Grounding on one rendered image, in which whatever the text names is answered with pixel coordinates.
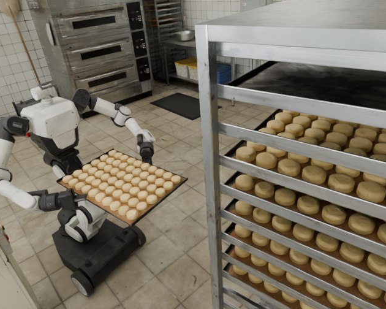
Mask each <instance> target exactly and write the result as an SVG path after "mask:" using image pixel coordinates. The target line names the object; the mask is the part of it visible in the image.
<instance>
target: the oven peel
mask: <svg viewBox="0 0 386 309"><path fill-rule="evenodd" d="M19 9H20V6H19V3H18V1H17V0H0V11H1V12H3V13H5V14H7V15H9V16H10V17H11V18H13V21H14V23H15V26H16V28H17V31H18V33H19V35H20V38H21V41H22V43H23V46H24V48H25V50H26V53H27V55H28V58H29V60H30V63H31V66H32V68H33V71H34V73H35V75H36V78H37V81H38V83H39V84H41V83H40V80H39V78H38V75H37V72H36V70H35V68H34V65H33V63H32V60H31V57H30V55H29V52H28V49H27V48H26V45H25V42H24V40H23V37H22V35H21V32H20V30H19V28H18V25H17V22H16V20H15V14H16V13H17V12H18V11H19Z"/></svg>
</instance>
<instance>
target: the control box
mask: <svg viewBox="0 0 386 309"><path fill-rule="evenodd" d="M0 225H1V223H0ZM1 227H2V226H0V228H1ZM1 233H2V234H3V236H4V235H5V234H6V233H5V231H4V230H3V228H1ZM0 244H1V246H2V248H3V250H4V251H5V252H6V255H10V254H11V253H13V250H12V248H11V246H10V242H9V240H7V238H6V236H4V239H2V240H0Z"/></svg>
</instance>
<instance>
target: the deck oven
mask: <svg viewBox="0 0 386 309"><path fill-rule="evenodd" d="M26 2H27V4H28V7H29V11H30V13H31V16H32V20H33V22H34V26H35V28H36V32H37V35H38V38H39V41H40V44H41V47H42V50H43V53H44V56H45V59H46V62H47V65H48V68H49V71H50V74H51V77H52V80H53V81H54V82H55V83H56V87H58V91H59V94H60V97H61V98H64V99H67V100H71V99H72V96H73V95H74V92H75V91H76V90H77V89H79V88H84V89H86V90H88V91H89V93H90V94H91V95H93V96H95V97H98V98H101V99H103V100H105V101H108V102H111V103H113V104H116V103H119V104H121V105H126V104H130V103H131V102H135V101H138V100H141V99H144V98H146V97H149V96H152V90H154V83H153V75H152V69H151V60H150V55H149V49H148V41H147V36H146V28H145V20H144V15H143V7H142V1H141V0H26ZM48 19H49V25H50V29H51V33H52V36H53V40H54V43H55V46H54V45H52V44H51V43H50V41H49V38H48V35H47V26H46V23H48ZM78 114H79V116H80V117H81V118H82V119H85V118H89V117H91V116H94V115H98V114H100V113H99V112H96V111H93V110H91V109H89V106H88V105H87V106H86V108H85V110H84V111H83V113H81V112H79V111H78Z"/></svg>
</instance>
